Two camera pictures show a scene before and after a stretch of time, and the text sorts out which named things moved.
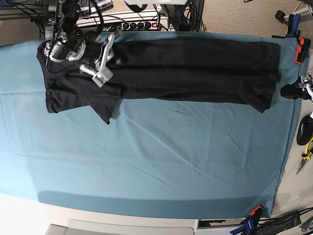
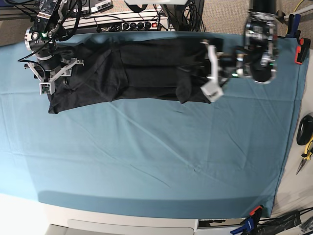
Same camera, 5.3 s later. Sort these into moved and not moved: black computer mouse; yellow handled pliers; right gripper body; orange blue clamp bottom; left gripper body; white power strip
Moved: right gripper body; left gripper body
Not moved: black computer mouse; yellow handled pliers; orange blue clamp bottom; white power strip
